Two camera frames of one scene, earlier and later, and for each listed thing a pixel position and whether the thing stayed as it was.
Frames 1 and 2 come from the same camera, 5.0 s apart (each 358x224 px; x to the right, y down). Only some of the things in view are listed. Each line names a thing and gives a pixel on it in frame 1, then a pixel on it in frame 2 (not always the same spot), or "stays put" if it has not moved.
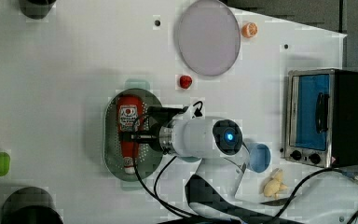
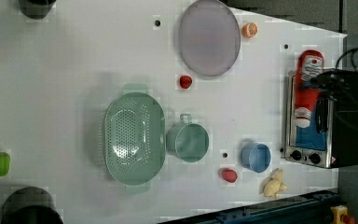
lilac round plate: [209, 37] stays put
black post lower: [30, 205] stays put
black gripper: [151, 136] to [347, 84]
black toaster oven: [325, 111] stays put
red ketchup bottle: [130, 117] to [309, 65]
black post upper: [35, 8] stays put
